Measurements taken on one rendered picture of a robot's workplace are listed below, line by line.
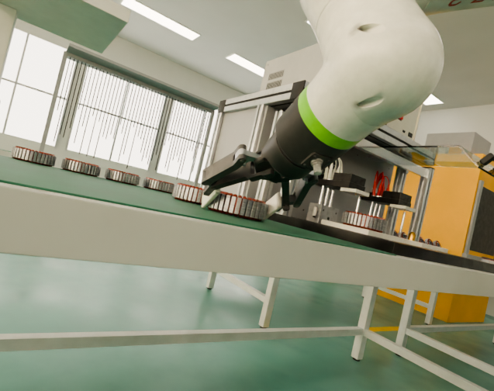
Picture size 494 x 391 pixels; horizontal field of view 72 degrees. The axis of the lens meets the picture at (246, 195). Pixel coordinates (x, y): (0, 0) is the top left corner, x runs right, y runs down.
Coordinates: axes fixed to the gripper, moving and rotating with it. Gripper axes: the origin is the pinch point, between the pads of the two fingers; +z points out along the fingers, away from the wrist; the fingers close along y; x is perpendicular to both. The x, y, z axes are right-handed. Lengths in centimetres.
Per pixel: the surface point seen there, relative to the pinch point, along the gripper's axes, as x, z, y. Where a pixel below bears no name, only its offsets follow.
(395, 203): 20, 13, 60
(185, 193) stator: 6.8, 12.4, -6.5
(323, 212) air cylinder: 14.3, 18.7, 36.1
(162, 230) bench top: -16.1, -20.4, -17.2
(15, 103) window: 376, 500, -176
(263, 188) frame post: 18.3, 20.1, 17.1
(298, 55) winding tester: 67, 11, 26
